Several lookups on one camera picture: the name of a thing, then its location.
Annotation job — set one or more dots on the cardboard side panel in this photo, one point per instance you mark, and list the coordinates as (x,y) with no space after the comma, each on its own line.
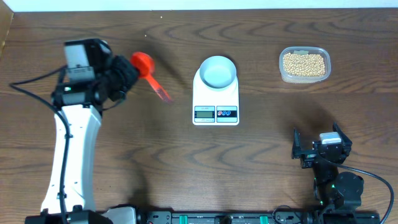
(6,17)

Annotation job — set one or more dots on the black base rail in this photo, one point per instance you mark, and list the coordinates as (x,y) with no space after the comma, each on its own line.
(278,216)

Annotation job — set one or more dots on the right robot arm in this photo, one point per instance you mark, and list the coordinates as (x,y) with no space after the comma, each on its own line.
(339,193)

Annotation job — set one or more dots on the soybeans in container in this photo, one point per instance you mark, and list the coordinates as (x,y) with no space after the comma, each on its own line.
(308,65)

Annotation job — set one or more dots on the clear plastic container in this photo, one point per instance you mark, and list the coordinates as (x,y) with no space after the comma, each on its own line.
(302,51)

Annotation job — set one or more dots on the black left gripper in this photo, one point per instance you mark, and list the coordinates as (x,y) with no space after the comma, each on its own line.
(129,70)

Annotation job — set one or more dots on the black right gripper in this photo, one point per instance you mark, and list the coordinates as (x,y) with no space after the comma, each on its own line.
(308,156)

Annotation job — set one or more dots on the white digital kitchen scale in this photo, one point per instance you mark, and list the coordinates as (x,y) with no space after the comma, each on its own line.
(215,106)

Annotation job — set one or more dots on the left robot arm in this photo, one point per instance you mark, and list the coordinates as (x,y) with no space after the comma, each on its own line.
(78,117)

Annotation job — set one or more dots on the red plastic measuring scoop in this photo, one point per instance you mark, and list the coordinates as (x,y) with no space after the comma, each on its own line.
(146,67)

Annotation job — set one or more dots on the pale grey round bowl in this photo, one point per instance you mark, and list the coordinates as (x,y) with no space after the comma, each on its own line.
(218,72)

